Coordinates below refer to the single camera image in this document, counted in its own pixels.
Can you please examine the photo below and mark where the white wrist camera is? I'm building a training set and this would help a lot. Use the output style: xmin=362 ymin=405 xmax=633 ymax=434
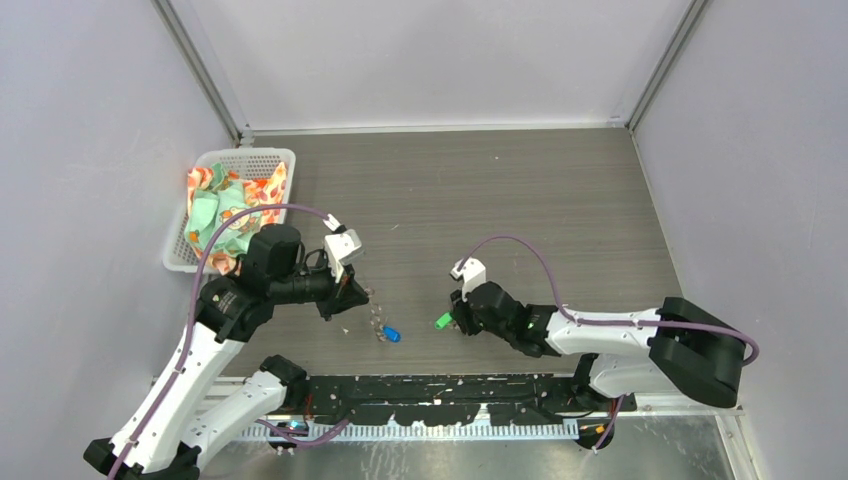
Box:
xmin=450 ymin=257 xmax=487 ymax=301
xmin=323 ymin=214 xmax=364 ymax=284

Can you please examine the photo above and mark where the aluminium frame rail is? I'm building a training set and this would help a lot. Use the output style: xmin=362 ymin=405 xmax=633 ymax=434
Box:
xmin=140 ymin=370 xmax=745 ymax=422

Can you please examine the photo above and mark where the colourful patterned cloth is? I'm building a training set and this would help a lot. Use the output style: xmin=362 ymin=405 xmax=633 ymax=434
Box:
xmin=183 ymin=162 xmax=288 ymax=274

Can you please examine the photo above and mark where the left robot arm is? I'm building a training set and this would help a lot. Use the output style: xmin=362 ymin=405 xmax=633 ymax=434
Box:
xmin=83 ymin=224 xmax=369 ymax=479

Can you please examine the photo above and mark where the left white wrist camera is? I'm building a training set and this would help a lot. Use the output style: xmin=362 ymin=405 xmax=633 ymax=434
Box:
xmin=323 ymin=214 xmax=364 ymax=284

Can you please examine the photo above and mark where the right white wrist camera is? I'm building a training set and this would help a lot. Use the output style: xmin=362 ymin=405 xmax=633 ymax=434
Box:
xmin=450 ymin=257 xmax=487 ymax=301

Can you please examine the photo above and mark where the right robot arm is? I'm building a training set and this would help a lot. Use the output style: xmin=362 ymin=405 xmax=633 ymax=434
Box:
xmin=450 ymin=281 xmax=746 ymax=411

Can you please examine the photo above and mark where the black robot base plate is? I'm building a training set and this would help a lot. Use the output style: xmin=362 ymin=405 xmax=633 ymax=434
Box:
xmin=279 ymin=374 xmax=616 ymax=427

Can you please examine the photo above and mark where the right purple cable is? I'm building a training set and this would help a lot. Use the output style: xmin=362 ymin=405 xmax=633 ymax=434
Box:
xmin=455 ymin=235 xmax=761 ymax=453

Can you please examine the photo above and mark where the green key tag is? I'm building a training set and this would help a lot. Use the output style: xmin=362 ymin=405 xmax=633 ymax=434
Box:
xmin=434 ymin=312 xmax=453 ymax=330

